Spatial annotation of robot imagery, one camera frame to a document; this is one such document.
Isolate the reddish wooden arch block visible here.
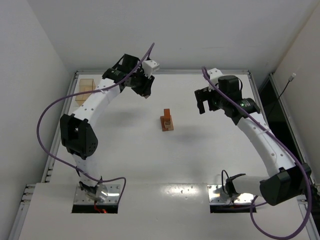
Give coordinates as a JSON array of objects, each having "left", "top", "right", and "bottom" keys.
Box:
[{"left": 163, "top": 108, "right": 171, "bottom": 121}]

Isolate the light wooden rectangular block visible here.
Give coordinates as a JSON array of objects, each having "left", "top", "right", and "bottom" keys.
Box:
[{"left": 167, "top": 120, "right": 174, "bottom": 131}]

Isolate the reddish brown rectangular block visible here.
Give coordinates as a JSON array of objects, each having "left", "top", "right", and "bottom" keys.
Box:
[{"left": 160, "top": 116, "right": 167, "bottom": 132}]

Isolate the transparent orange plastic box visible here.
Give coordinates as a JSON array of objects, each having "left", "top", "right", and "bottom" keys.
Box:
[{"left": 75, "top": 78, "right": 96, "bottom": 106}]

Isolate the ribbed light wooden block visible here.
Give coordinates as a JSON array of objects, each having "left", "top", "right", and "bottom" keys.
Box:
[{"left": 164, "top": 121, "right": 172, "bottom": 128}]

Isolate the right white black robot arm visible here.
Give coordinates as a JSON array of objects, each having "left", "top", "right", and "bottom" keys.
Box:
[{"left": 194, "top": 75, "right": 312, "bottom": 206}]

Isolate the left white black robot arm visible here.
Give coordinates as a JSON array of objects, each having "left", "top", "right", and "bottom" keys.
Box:
[{"left": 60, "top": 54, "right": 160, "bottom": 199}]

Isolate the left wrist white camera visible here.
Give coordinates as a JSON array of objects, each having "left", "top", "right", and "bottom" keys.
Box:
[{"left": 142, "top": 60, "right": 160, "bottom": 78}]

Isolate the wrist white camera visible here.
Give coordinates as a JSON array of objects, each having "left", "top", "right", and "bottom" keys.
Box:
[
  {"left": 142, "top": 60, "right": 160, "bottom": 78},
  {"left": 207, "top": 68, "right": 224, "bottom": 85}
]

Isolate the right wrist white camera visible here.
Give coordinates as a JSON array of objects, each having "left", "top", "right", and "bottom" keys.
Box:
[{"left": 207, "top": 68, "right": 224, "bottom": 85}]

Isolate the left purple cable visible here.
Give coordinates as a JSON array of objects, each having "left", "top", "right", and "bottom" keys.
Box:
[{"left": 36, "top": 42, "right": 156, "bottom": 203}]

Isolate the black cable white plug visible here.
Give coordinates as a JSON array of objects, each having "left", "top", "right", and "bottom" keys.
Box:
[{"left": 266, "top": 72, "right": 296, "bottom": 119}]

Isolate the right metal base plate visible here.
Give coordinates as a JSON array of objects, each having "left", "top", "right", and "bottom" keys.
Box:
[{"left": 207, "top": 184, "right": 256, "bottom": 207}]

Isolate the metal base plate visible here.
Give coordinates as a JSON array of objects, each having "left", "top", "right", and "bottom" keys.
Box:
[
  {"left": 73, "top": 184, "right": 121, "bottom": 206},
  {"left": 207, "top": 184, "right": 256, "bottom": 207}
]

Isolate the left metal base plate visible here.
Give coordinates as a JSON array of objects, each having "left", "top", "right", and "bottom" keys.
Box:
[{"left": 73, "top": 184, "right": 121, "bottom": 206}]

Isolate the aluminium table frame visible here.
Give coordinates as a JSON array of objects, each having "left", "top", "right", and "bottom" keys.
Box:
[{"left": 7, "top": 69, "right": 320, "bottom": 240}]

